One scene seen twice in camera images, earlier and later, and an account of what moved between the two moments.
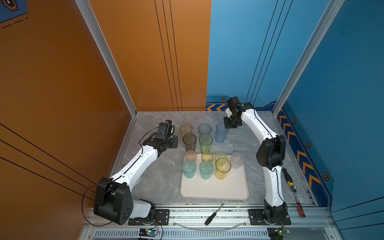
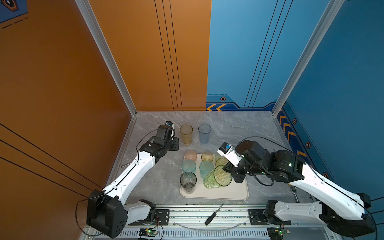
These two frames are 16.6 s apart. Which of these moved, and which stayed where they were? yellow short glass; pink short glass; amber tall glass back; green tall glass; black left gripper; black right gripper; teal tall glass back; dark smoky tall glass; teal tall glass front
Moved: green tall glass; dark smoky tall glass; black right gripper
Stayed: amber tall glass back; black left gripper; yellow short glass; teal tall glass back; teal tall glass front; pink short glass
